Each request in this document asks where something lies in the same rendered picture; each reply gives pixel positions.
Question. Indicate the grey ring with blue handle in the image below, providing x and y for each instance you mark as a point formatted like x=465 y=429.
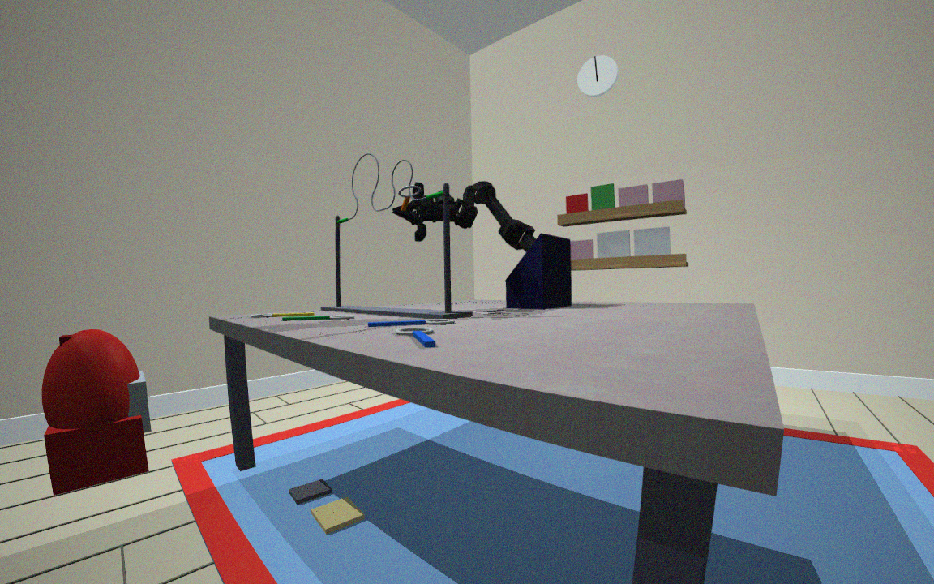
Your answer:
x=414 y=322
x=419 y=334

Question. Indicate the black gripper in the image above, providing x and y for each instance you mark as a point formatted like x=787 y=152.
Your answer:
x=413 y=217

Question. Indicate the orange handle with grey loop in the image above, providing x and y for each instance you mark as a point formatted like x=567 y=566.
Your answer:
x=404 y=206

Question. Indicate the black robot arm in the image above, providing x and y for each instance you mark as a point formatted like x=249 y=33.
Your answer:
x=511 y=230

